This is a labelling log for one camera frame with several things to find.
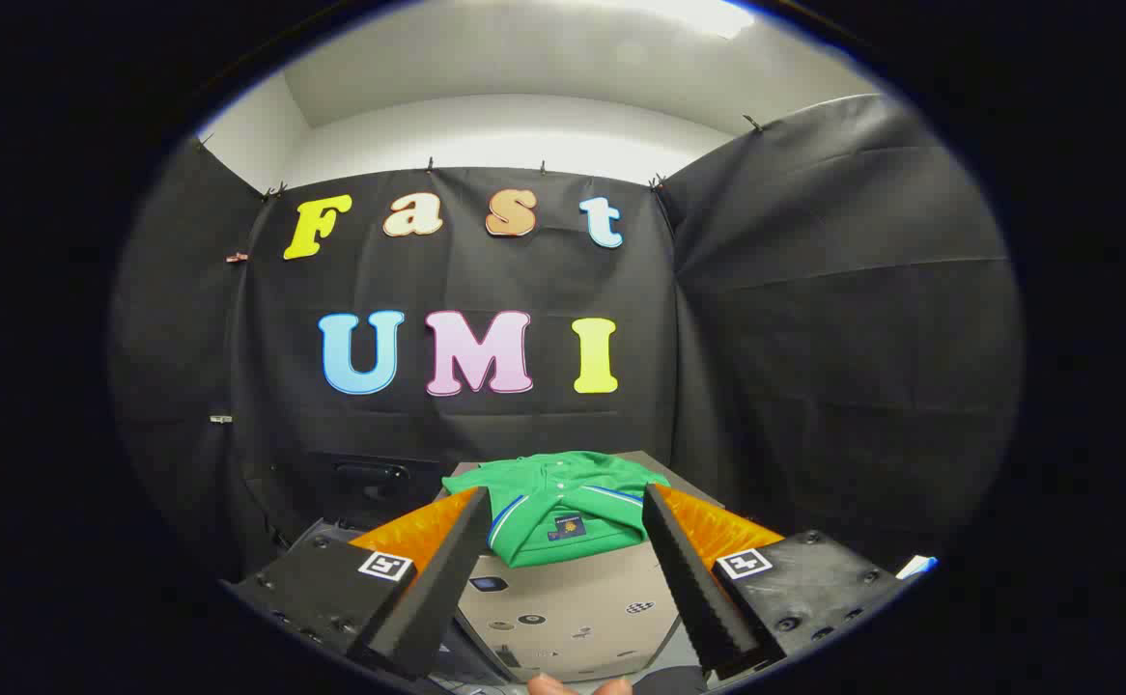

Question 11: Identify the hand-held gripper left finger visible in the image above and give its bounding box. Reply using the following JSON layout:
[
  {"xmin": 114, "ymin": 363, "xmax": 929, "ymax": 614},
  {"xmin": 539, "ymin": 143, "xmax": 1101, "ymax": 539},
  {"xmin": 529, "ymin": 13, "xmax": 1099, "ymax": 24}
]
[{"xmin": 220, "ymin": 486, "xmax": 494, "ymax": 680}]

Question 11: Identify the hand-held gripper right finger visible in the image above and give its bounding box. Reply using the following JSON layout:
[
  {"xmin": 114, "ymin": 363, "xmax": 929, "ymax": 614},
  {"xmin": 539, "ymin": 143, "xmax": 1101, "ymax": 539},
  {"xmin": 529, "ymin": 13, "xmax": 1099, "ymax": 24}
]
[{"xmin": 640, "ymin": 481, "xmax": 912, "ymax": 681}]

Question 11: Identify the green polo shirt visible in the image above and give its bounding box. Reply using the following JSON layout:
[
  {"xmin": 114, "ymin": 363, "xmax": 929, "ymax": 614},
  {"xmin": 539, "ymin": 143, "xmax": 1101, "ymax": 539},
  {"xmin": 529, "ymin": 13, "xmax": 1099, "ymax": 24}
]
[{"xmin": 442, "ymin": 451, "xmax": 672, "ymax": 569}]

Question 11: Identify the black backdrop cloth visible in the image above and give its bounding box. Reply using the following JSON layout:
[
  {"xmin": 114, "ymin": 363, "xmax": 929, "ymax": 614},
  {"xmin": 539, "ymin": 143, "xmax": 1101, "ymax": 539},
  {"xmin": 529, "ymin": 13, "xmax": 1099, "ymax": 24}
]
[{"xmin": 109, "ymin": 94, "xmax": 1023, "ymax": 580}]

